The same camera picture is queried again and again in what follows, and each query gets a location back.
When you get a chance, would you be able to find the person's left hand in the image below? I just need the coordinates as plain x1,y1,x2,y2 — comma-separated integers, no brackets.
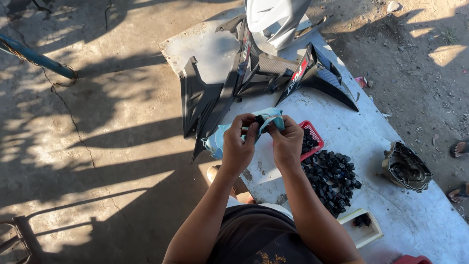
221,113,261,176

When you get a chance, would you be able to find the light blue cloth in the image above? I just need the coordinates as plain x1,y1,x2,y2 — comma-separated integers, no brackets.
202,107,286,160

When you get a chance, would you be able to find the white rectangular tray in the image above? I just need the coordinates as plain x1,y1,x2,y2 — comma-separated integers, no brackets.
337,208,384,249

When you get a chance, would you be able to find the red plastic mesh basket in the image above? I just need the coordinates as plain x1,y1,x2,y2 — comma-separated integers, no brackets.
298,120,325,162

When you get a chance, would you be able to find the grey metal engine cover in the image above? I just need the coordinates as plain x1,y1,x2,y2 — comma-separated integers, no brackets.
381,141,433,193

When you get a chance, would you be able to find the long black red-print fairing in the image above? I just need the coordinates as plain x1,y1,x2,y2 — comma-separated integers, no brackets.
215,14,298,99

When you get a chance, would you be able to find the red plastic object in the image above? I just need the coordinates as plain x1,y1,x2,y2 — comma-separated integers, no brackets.
393,255,434,264

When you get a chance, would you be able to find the blue metal pipe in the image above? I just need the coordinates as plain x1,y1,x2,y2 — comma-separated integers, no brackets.
0,34,78,80

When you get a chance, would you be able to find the plain black fairing panel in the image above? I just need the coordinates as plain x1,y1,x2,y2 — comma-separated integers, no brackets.
178,56,236,162

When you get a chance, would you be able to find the heap of small black parts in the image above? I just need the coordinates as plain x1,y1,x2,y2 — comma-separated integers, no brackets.
301,150,363,219
301,127,319,155

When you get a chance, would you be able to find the rusty metal frame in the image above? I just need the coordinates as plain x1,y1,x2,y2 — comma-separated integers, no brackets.
0,215,45,264

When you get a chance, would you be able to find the pointed black red-print fairing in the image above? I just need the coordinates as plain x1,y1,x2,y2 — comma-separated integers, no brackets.
275,42,360,113

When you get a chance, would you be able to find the white motorcycle fairing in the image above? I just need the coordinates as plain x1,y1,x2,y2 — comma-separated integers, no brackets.
244,0,334,53

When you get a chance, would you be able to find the person's foot in tan sandal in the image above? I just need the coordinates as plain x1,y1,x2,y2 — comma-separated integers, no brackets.
206,165,256,205

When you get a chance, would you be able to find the person's right hand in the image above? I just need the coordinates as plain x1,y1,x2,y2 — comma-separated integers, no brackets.
265,115,305,171

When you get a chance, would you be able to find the cluster of black parts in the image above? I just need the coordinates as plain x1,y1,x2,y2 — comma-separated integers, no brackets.
352,214,372,228

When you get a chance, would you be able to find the person's black shirt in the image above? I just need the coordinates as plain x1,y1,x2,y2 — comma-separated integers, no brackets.
206,204,324,264

